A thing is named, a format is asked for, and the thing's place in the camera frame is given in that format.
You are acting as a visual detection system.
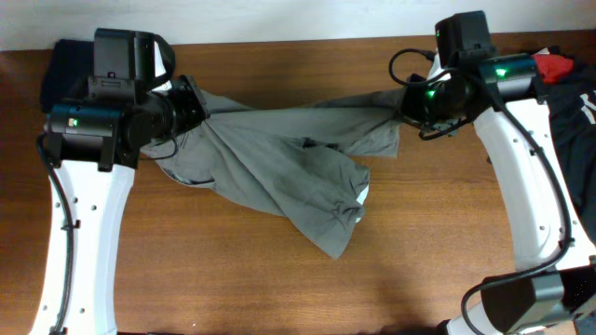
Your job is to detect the grey shorts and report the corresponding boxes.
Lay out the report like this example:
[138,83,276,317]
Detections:
[141,88,403,259]

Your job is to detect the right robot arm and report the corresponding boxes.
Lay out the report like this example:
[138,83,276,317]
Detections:
[400,51,595,334]

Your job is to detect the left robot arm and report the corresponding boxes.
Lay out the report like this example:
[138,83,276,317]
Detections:
[31,75,209,334]

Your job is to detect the red garment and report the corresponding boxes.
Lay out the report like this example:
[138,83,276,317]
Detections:
[532,54,575,85]

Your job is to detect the folded navy blue garment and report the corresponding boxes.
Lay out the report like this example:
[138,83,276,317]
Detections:
[39,39,94,114]

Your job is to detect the black printed t-shirt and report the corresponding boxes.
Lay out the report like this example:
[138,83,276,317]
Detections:
[546,56,595,239]

